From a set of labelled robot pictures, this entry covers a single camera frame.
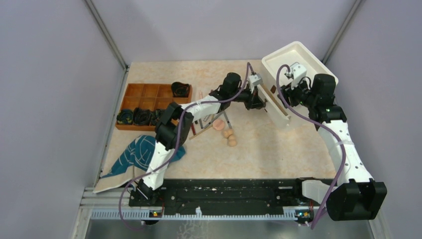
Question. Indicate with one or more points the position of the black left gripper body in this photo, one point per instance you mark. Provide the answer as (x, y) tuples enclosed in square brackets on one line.
[(246, 97)]

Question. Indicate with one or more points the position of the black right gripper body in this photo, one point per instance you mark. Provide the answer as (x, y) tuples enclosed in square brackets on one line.
[(300, 95)]

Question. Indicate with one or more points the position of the white pull-out drawer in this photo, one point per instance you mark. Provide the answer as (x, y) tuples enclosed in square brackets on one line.
[(273, 108)]

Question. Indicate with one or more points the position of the white drawer organizer box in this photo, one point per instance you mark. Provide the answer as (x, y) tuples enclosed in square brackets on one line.
[(302, 63)]

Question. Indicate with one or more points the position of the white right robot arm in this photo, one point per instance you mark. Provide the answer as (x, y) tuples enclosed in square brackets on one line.
[(353, 194)]

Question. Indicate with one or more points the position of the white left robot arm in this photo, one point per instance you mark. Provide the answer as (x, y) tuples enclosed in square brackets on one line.
[(174, 126)]

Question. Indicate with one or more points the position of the grey makeup pencil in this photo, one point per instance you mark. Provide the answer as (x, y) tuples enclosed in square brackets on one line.
[(227, 120)]

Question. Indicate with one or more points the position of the black coiled band top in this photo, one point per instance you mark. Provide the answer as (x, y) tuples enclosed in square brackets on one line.
[(180, 90)]

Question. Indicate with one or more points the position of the wooden compartment tray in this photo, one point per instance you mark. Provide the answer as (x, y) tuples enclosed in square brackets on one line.
[(152, 96)]

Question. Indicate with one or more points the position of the black coiled band middle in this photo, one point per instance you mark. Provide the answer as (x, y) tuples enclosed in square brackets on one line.
[(141, 117)]

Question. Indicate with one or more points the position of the teal patterned cloth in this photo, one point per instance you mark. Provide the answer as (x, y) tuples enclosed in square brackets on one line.
[(138, 153)]

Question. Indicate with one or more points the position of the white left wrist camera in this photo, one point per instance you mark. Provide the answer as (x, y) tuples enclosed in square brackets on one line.
[(254, 80)]

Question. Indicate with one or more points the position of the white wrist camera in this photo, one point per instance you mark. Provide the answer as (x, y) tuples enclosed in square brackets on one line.
[(254, 80), (297, 72)]

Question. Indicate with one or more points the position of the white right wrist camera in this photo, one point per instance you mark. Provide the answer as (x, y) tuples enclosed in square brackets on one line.
[(297, 72)]

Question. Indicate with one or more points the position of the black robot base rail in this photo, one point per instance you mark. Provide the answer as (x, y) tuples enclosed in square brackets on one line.
[(225, 197)]

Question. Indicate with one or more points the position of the grey slotted cable duct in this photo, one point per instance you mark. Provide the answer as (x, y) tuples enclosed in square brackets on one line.
[(291, 213)]

